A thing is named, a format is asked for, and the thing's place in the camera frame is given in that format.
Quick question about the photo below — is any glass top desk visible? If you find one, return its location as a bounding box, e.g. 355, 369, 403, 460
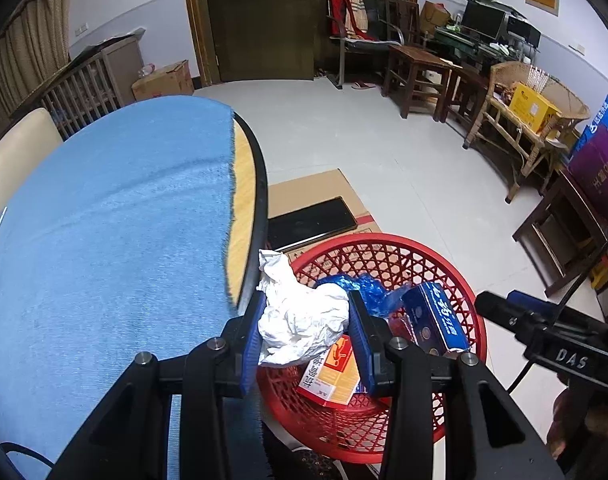
434, 27, 540, 68

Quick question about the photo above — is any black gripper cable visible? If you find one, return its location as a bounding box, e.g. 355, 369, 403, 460
506, 232, 608, 396

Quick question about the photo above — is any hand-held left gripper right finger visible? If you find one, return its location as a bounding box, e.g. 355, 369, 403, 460
347, 290, 567, 480

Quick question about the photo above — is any black computer monitor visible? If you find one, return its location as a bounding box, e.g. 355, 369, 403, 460
461, 0, 507, 43

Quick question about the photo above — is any white paper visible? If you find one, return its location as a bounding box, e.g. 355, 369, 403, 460
256, 249, 351, 368

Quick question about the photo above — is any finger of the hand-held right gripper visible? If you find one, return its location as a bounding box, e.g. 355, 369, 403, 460
474, 290, 540, 347
506, 289, 608, 333

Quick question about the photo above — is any brown cardboard box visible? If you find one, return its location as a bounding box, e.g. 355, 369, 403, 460
131, 60, 195, 102

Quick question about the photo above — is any dark wooden chair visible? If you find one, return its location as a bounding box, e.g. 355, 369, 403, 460
381, 0, 462, 121

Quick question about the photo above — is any red striped cloth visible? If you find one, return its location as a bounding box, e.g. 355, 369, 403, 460
328, 0, 370, 41

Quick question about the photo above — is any blue and white box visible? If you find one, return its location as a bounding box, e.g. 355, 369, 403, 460
571, 95, 608, 153

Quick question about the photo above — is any yellow box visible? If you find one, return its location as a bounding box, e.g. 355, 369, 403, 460
508, 81, 562, 135

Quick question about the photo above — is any purple box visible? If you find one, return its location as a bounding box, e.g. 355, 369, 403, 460
568, 122, 608, 221

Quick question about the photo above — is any person's right hand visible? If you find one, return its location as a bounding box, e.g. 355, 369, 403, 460
546, 385, 608, 472

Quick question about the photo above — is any dark wooden side table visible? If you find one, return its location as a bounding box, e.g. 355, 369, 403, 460
513, 170, 608, 298

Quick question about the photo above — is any metal frame chair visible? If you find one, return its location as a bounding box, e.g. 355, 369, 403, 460
326, 0, 410, 89

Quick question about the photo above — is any wicker chair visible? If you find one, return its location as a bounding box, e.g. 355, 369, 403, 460
464, 61, 591, 204

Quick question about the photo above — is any blue toothpaste box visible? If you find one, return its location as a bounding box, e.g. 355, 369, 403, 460
401, 281, 472, 358

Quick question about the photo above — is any blue table cloth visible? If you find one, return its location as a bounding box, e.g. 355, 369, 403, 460
0, 95, 265, 480

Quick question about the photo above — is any beige leather sofa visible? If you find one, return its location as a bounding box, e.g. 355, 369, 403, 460
0, 107, 65, 241

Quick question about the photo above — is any black tablet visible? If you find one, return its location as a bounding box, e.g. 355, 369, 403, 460
266, 196, 357, 252

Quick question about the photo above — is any dark wooden stool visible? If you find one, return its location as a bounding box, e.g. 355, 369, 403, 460
436, 65, 490, 126

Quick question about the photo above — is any orange box with red edges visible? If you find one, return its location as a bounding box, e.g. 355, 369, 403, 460
296, 332, 365, 407

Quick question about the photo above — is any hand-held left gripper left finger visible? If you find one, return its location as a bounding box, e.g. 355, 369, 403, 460
46, 290, 270, 480

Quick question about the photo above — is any red plastic mesh basket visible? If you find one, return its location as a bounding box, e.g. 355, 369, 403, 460
256, 233, 487, 464

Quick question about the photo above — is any small open cardboard box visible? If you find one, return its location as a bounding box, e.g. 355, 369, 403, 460
420, 1, 452, 36

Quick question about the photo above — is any beige curtain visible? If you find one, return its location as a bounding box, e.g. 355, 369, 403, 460
0, 0, 75, 148

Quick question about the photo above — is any wooden baby crib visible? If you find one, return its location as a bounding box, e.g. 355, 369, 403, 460
9, 27, 147, 136

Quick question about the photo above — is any dark wooden glazed door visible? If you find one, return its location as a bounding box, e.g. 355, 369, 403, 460
181, 0, 420, 86

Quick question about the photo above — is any blue plastic bag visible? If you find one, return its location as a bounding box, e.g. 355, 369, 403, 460
314, 274, 415, 321

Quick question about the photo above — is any round wooden table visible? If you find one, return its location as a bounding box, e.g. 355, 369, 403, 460
224, 110, 270, 311

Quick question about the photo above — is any flattened cardboard sheet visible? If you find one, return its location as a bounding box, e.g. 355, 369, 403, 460
266, 169, 385, 261

